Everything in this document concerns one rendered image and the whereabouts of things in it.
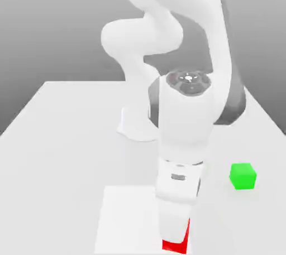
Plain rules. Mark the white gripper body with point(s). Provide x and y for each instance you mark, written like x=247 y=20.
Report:
x=173 y=221

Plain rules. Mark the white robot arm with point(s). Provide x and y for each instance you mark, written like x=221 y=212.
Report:
x=187 y=121

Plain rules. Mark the small green cube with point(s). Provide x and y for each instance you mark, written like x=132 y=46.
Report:
x=243 y=176

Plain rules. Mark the small red cube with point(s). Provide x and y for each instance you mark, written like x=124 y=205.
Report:
x=176 y=248

